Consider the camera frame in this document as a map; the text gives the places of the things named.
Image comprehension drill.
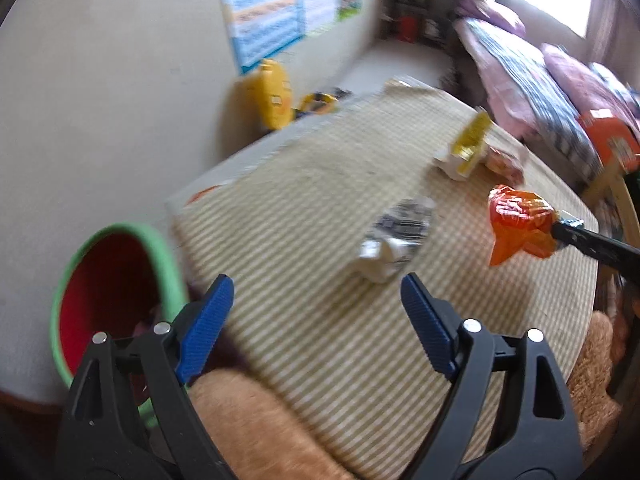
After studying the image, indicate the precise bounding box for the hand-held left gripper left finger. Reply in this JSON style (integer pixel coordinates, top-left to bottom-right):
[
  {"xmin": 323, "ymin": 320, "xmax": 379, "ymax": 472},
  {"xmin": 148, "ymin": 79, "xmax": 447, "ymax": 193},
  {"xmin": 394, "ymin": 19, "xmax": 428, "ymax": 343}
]
[{"xmin": 56, "ymin": 274, "xmax": 239, "ymax": 480}]

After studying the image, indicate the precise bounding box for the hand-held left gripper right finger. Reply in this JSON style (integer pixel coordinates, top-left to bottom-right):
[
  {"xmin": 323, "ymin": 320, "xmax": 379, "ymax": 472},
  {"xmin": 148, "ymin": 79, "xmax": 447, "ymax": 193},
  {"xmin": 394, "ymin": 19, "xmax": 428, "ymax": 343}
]
[{"xmin": 400, "ymin": 272, "xmax": 586, "ymax": 480}]

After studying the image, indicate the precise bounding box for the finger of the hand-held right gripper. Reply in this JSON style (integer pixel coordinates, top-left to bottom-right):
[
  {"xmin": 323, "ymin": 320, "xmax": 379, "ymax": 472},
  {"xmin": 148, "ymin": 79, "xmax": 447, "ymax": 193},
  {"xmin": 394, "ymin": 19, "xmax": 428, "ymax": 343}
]
[{"xmin": 550, "ymin": 210, "xmax": 640, "ymax": 277}]

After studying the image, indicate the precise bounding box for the green bin with red inside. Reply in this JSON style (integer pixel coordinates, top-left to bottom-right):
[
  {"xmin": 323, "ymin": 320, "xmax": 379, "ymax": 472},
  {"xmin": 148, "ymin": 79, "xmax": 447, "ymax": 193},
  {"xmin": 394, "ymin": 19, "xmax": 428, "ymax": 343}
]
[{"xmin": 50, "ymin": 223, "xmax": 191, "ymax": 428}]

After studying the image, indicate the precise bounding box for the orange wrapper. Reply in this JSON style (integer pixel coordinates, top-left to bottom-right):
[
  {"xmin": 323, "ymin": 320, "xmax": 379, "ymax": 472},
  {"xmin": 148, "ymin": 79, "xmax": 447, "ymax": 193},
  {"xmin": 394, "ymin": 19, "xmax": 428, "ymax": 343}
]
[{"xmin": 487, "ymin": 185, "xmax": 566, "ymax": 267}]

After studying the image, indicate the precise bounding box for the silver wrapper with black print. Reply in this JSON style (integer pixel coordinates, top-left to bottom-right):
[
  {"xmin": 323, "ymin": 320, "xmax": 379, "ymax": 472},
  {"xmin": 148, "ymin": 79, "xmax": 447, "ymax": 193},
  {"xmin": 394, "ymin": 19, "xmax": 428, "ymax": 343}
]
[{"xmin": 356, "ymin": 197, "xmax": 437, "ymax": 285}]

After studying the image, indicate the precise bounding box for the wooden chair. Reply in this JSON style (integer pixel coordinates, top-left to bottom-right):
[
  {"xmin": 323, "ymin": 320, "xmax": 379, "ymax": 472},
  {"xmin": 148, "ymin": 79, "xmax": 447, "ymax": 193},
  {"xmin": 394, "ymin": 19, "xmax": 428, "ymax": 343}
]
[{"xmin": 582, "ymin": 160, "xmax": 640, "ymax": 261}]

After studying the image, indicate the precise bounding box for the striped tablecloth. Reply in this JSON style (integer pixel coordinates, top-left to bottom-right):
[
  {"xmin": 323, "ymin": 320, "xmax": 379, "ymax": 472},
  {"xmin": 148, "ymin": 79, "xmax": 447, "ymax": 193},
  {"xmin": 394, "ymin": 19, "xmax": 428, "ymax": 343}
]
[{"xmin": 167, "ymin": 77, "xmax": 601, "ymax": 480}]

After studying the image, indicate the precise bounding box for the orange box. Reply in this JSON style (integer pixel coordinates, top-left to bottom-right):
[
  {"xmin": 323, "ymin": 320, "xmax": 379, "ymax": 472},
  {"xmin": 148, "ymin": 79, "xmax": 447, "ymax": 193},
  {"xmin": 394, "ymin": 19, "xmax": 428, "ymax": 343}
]
[{"xmin": 577, "ymin": 108, "xmax": 640, "ymax": 173}]

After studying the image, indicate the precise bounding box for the pink snack wrapper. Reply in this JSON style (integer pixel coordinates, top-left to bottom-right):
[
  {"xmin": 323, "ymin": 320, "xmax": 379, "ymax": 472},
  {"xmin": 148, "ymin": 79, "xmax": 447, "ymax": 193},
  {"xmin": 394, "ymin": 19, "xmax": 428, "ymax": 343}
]
[{"xmin": 482, "ymin": 142, "xmax": 529, "ymax": 186}]

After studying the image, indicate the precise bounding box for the yellow wrapper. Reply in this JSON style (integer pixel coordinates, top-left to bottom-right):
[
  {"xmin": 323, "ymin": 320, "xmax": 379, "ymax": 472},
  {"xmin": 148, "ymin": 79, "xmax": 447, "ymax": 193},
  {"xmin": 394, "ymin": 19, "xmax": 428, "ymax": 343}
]
[{"xmin": 432, "ymin": 110, "xmax": 494, "ymax": 182}]

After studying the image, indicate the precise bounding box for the pink pillow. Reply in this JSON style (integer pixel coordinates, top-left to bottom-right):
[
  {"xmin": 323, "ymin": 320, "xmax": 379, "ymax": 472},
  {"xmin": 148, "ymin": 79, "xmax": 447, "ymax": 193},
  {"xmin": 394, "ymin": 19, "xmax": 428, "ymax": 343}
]
[{"xmin": 542, "ymin": 42, "xmax": 640, "ymax": 127}]

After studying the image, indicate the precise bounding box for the patterned bed blanket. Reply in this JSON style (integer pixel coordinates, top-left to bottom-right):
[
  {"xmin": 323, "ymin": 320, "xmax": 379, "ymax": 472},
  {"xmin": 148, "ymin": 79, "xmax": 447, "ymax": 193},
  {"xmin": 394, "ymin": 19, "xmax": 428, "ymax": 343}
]
[{"xmin": 452, "ymin": 17, "xmax": 601, "ymax": 182}]

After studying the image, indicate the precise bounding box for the curtain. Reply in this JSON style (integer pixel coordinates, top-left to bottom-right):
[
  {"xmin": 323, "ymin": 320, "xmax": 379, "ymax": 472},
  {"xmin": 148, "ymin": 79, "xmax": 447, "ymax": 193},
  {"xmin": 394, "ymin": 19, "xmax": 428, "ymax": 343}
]
[{"xmin": 584, "ymin": 0, "xmax": 640, "ymax": 77}]

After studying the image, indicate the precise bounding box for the yellow and black toy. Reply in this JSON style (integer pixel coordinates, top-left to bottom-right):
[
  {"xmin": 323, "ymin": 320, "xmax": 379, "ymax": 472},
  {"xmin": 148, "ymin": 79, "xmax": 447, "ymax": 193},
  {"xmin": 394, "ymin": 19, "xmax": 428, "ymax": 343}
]
[{"xmin": 295, "ymin": 89, "xmax": 354, "ymax": 119}]

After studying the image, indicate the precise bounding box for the purple pillow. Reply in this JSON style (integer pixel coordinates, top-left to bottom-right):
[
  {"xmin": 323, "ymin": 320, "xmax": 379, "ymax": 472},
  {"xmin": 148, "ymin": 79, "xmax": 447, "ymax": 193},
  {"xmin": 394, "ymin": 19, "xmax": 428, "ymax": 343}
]
[{"xmin": 452, "ymin": 0, "xmax": 527, "ymax": 37}]

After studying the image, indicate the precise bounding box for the dark shelf unit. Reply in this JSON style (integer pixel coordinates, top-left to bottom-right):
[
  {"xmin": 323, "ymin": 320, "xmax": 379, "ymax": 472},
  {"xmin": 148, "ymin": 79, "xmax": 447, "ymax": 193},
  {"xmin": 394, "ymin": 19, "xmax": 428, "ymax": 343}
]
[{"xmin": 377, "ymin": 0, "xmax": 463, "ymax": 53}]

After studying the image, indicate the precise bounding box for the blue striped wall poster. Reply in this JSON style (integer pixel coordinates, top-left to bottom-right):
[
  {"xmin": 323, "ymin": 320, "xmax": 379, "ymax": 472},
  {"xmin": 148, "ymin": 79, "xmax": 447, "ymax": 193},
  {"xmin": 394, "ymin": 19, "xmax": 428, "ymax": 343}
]
[{"xmin": 215, "ymin": 0, "xmax": 307, "ymax": 77}]

